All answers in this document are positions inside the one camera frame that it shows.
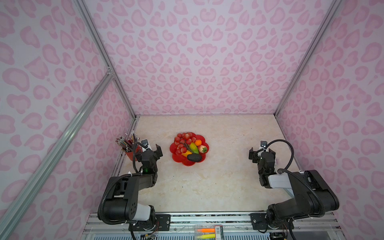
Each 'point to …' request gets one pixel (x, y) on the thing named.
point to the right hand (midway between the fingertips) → (261, 147)
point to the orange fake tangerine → (198, 142)
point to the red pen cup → (138, 149)
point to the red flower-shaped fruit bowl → (184, 160)
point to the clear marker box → (208, 232)
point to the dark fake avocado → (195, 157)
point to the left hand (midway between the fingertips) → (149, 144)
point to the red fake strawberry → (203, 149)
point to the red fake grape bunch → (183, 140)
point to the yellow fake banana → (187, 153)
